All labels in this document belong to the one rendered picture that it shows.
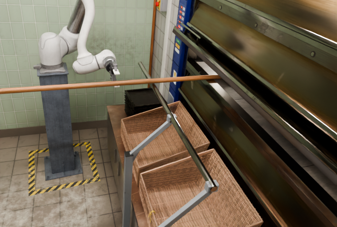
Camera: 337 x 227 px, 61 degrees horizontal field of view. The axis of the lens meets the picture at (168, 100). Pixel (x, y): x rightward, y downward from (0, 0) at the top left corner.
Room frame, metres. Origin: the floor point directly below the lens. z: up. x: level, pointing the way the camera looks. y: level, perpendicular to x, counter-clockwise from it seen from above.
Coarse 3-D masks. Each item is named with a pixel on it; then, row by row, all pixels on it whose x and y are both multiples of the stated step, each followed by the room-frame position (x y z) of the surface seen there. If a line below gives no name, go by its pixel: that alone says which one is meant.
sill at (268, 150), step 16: (192, 64) 1.96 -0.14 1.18; (208, 80) 1.72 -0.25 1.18; (224, 96) 1.51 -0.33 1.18; (240, 112) 1.35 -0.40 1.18; (256, 128) 1.21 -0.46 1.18; (272, 144) 1.09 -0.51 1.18; (288, 160) 0.98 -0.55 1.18; (304, 176) 0.89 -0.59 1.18; (304, 192) 0.83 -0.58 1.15; (320, 192) 0.81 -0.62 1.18; (320, 208) 0.76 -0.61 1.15; (336, 208) 0.74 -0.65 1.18; (336, 224) 0.69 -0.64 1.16
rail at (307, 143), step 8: (192, 40) 1.70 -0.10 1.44; (200, 48) 1.56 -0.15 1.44; (208, 56) 1.45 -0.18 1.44; (216, 64) 1.36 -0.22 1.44; (224, 72) 1.28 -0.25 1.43; (232, 80) 1.20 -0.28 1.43; (240, 88) 1.13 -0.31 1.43; (248, 88) 1.11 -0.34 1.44; (256, 96) 1.04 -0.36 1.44; (264, 104) 0.98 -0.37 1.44; (272, 112) 0.93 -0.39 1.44; (280, 120) 0.88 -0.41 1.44; (288, 128) 0.84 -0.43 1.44; (296, 136) 0.80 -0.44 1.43; (304, 144) 0.76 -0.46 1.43; (312, 144) 0.75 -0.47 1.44; (312, 152) 0.73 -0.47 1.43; (320, 152) 0.71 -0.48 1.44; (320, 160) 0.69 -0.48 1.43; (328, 160) 0.68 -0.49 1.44; (336, 168) 0.65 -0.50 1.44
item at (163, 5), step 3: (159, 0) 2.54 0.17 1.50; (162, 0) 2.53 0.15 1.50; (165, 0) 2.54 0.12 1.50; (159, 3) 2.54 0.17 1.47; (162, 3) 2.53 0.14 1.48; (165, 3) 2.54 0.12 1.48; (159, 6) 2.53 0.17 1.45; (162, 6) 2.53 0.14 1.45; (165, 6) 2.54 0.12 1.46; (159, 9) 2.52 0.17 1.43; (162, 9) 2.53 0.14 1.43; (165, 9) 2.54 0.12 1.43
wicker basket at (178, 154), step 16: (144, 112) 1.87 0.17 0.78; (160, 112) 1.92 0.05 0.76; (176, 112) 1.94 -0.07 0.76; (128, 128) 1.82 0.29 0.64; (144, 128) 1.87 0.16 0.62; (192, 128) 1.69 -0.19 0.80; (128, 144) 1.56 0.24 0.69; (160, 144) 1.73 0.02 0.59; (176, 144) 1.75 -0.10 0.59; (192, 144) 1.61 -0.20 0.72; (208, 144) 1.48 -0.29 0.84; (144, 160) 1.54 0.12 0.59; (160, 160) 1.35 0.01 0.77; (176, 160) 1.40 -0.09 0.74; (176, 176) 1.40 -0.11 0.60
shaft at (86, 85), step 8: (128, 80) 1.53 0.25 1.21; (136, 80) 1.54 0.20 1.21; (144, 80) 1.56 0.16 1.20; (152, 80) 1.58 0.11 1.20; (160, 80) 1.59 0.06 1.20; (168, 80) 1.61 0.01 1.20; (176, 80) 1.63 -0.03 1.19; (184, 80) 1.65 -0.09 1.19; (192, 80) 1.68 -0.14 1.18; (0, 88) 1.27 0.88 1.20; (8, 88) 1.28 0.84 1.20; (16, 88) 1.29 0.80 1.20; (24, 88) 1.30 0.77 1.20; (32, 88) 1.32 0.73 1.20; (40, 88) 1.33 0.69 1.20; (48, 88) 1.35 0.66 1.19; (56, 88) 1.36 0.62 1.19; (64, 88) 1.38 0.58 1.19; (72, 88) 1.39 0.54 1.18; (80, 88) 1.41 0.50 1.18
